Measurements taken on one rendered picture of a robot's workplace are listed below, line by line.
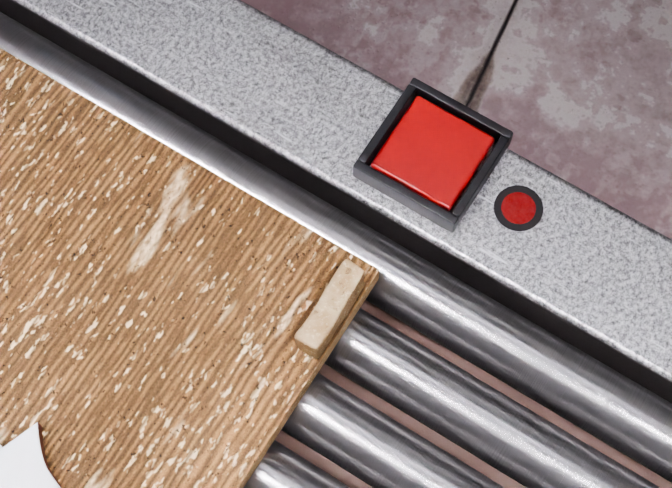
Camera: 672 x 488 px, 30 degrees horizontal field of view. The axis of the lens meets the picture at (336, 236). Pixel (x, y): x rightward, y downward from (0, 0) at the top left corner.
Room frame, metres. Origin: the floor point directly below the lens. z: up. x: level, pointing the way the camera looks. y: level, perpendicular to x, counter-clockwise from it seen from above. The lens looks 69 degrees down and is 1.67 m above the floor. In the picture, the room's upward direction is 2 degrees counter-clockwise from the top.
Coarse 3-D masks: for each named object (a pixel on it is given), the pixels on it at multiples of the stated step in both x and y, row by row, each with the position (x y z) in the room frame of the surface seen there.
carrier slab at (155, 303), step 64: (0, 64) 0.40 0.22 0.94; (0, 128) 0.36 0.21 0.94; (64, 128) 0.36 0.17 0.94; (128, 128) 0.35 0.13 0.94; (0, 192) 0.31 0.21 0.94; (64, 192) 0.31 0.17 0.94; (128, 192) 0.31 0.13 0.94; (192, 192) 0.31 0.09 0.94; (0, 256) 0.27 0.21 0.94; (64, 256) 0.27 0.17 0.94; (128, 256) 0.27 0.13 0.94; (192, 256) 0.26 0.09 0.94; (256, 256) 0.26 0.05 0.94; (320, 256) 0.26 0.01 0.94; (0, 320) 0.23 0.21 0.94; (64, 320) 0.23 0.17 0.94; (128, 320) 0.22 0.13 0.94; (192, 320) 0.22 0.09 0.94; (256, 320) 0.22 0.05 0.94; (0, 384) 0.19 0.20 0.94; (64, 384) 0.19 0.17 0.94; (128, 384) 0.18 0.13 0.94; (192, 384) 0.18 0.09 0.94; (256, 384) 0.18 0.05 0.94; (64, 448) 0.15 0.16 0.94; (128, 448) 0.15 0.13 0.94; (192, 448) 0.14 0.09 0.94; (256, 448) 0.14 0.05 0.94
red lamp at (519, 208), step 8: (520, 192) 0.31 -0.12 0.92; (504, 200) 0.30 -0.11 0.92; (512, 200) 0.30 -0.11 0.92; (520, 200) 0.30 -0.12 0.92; (528, 200) 0.30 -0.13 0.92; (504, 208) 0.30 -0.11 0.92; (512, 208) 0.30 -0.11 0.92; (520, 208) 0.30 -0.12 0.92; (528, 208) 0.30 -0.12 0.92; (504, 216) 0.29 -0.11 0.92; (512, 216) 0.29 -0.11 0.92; (520, 216) 0.29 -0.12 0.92; (528, 216) 0.29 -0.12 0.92
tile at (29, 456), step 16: (32, 432) 0.16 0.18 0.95; (0, 448) 0.15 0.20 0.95; (16, 448) 0.15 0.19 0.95; (32, 448) 0.15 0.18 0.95; (0, 464) 0.14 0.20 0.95; (16, 464) 0.14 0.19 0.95; (32, 464) 0.14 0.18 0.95; (0, 480) 0.13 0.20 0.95; (16, 480) 0.13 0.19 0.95; (32, 480) 0.13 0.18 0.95; (48, 480) 0.13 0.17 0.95
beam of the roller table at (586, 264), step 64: (0, 0) 0.47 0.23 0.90; (64, 0) 0.46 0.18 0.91; (128, 0) 0.46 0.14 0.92; (192, 0) 0.46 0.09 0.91; (128, 64) 0.41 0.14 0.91; (192, 64) 0.41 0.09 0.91; (256, 64) 0.41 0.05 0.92; (320, 64) 0.41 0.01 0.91; (256, 128) 0.36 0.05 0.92; (320, 128) 0.36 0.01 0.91; (320, 192) 0.32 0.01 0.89; (576, 192) 0.31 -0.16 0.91; (448, 256) 0.27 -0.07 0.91; (512, 256) 0.26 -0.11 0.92; (576, 256) 0.26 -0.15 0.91; (640, 256) 0.26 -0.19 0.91; (576, 320) 0.22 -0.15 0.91; (640, 320) 0.22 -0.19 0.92; (640, 384) 0.19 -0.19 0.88
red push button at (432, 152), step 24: (408, 120) 0.36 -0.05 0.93; (432, 120) 0.36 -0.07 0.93; (456, 120) 0.36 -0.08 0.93; (384, 144) 0.34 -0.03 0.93; (408, 144) 0.34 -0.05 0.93; (432, 144) 0.34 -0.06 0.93; (456, 144) 0.34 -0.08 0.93; (480, 144) 0.34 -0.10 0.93; (384, 168) 0.32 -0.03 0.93; (408, 168) 0.32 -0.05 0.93; (432, 168) 0.32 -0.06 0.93; (456, 168) 0.32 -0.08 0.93; (432, 192) 0.31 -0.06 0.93; (456, 192) 0.30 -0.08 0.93
